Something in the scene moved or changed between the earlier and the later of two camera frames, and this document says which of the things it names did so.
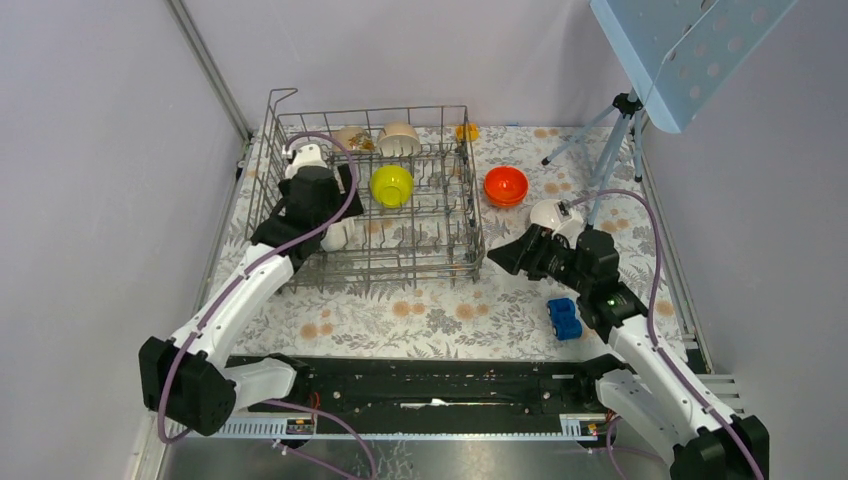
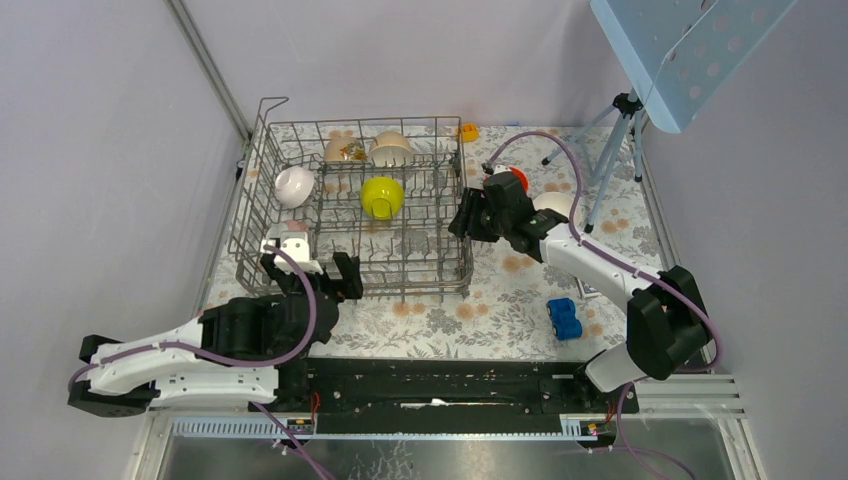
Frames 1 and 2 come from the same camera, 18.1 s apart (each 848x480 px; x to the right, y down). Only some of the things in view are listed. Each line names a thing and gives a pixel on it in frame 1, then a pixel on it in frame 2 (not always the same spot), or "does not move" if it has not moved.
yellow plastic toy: (467, 132) does not move
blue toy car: (563, 315) does not move
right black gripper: (526, 252) → (470, 205)
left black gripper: (346, 177) → (350, 270)
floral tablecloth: (413, 275) does not move
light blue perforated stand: (673, 54) does not move
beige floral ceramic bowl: (353, 138) → (344, 149)
